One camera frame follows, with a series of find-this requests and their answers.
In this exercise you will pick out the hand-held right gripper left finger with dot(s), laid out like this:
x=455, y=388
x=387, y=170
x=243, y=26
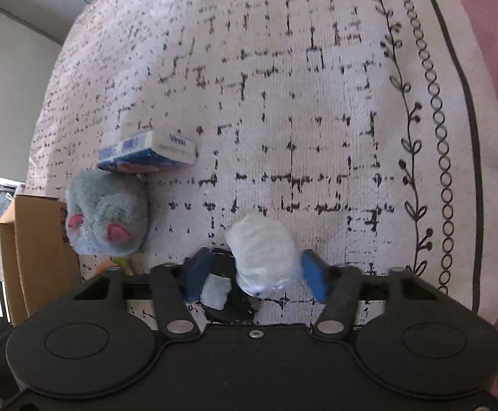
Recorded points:
x=197, y=280

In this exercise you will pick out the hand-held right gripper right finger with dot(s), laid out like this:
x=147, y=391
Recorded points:
x=315, y=275

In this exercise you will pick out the white plastic bundle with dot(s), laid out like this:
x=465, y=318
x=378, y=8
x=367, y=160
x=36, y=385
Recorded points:
x=261, y=252

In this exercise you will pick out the grey plush toy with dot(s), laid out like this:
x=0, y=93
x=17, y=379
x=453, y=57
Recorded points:
x=103, y=209

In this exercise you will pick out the blue packaged pink toy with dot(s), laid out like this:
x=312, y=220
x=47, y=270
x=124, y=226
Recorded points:
x=146, y=153

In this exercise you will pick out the cardboard box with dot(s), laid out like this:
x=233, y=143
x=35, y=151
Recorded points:
x=34, y=257

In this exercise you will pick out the white printed blanket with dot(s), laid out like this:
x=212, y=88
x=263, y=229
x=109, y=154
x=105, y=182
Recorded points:
x=274, y=94

